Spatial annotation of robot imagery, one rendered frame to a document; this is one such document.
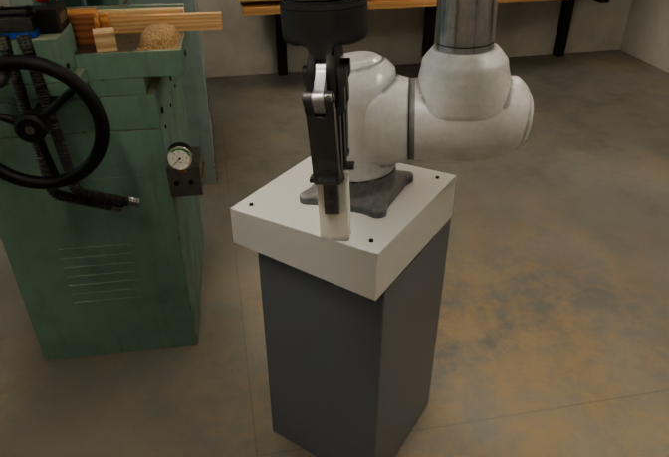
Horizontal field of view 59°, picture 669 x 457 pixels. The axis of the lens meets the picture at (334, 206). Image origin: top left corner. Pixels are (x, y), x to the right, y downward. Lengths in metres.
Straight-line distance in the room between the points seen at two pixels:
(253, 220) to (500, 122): 0.49
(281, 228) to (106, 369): 0.93
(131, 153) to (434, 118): 0.78
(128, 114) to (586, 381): 1.42
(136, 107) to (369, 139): 0.63
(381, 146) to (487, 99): 0.20
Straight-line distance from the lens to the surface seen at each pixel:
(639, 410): 1.86
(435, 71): 1.04
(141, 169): 1.54
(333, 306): 1.18
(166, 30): 1.45
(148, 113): 1.47
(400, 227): 1.07
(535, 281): 2.17
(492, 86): 1.04
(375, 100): 1.04
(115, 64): 1.44
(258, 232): 1.15
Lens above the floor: 1.29
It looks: 32 degrees down
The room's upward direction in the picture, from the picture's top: straight up
